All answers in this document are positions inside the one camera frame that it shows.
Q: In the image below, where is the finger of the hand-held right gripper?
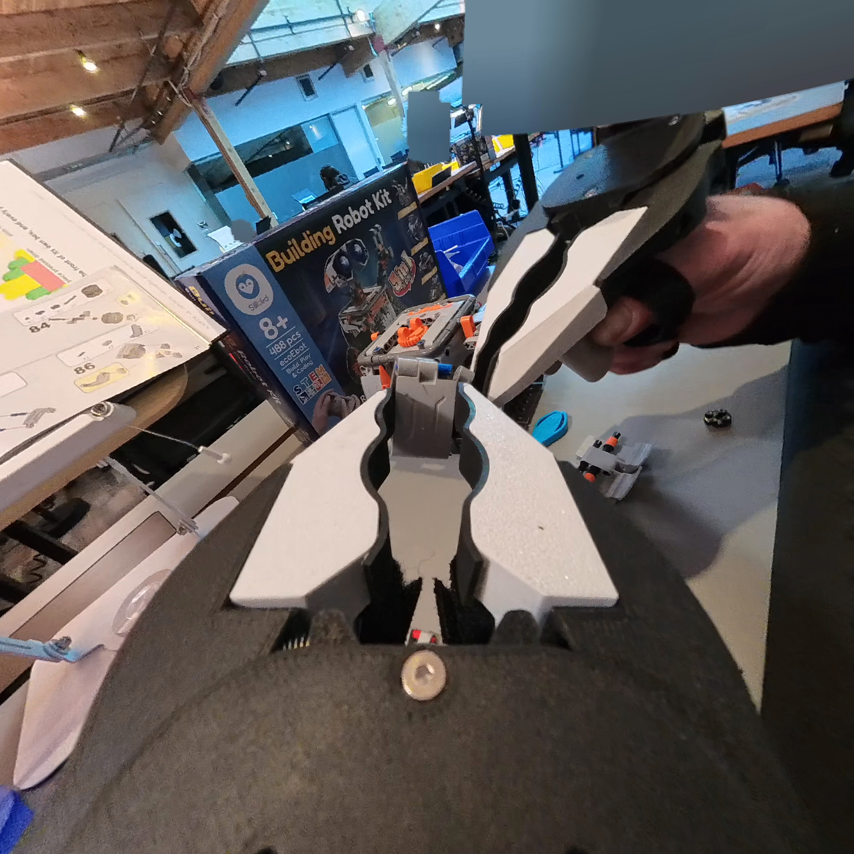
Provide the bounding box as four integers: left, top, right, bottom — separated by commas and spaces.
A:
491, 205, 655, 404
471, 230, 568, 399

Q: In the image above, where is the yellow plastic bin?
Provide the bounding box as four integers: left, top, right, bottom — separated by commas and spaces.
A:
411, 161, 461, 196

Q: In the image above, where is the blue plastic bin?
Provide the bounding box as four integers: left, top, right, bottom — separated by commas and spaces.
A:
427, 210, 497, 297

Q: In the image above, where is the blue round toy gear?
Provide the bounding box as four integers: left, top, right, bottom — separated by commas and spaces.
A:
532, 410, 571, 448

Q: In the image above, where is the person's right forearm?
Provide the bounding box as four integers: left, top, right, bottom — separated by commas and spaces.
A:
741, 81, 854, 348

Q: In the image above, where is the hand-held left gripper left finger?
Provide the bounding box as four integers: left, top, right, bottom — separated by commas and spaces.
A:
230, 387, 401, 628

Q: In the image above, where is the small grey orange toy part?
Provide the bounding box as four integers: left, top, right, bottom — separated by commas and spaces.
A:
574, 430, 653, 501

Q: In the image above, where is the grey orange tracked toy robot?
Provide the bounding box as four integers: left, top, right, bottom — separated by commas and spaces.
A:
355, 297, 484, 391

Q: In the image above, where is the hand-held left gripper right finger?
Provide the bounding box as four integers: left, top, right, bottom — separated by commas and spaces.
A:
451, 385, 620, 628

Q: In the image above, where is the grey toy wheel frame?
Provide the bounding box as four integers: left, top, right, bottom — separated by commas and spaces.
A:
385, 355, 468, 468

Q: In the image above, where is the person's right hand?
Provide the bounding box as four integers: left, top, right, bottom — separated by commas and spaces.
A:
588, 191, 815, 377

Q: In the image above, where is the white book stand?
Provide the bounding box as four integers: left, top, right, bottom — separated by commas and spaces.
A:
0, 361, 328, 791

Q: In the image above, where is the blue robot kit box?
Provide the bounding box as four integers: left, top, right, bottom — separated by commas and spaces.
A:
174, 163, 448, 435

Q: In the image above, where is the instruction booklet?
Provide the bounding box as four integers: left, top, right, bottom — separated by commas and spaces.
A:
0, 161, 225, 461

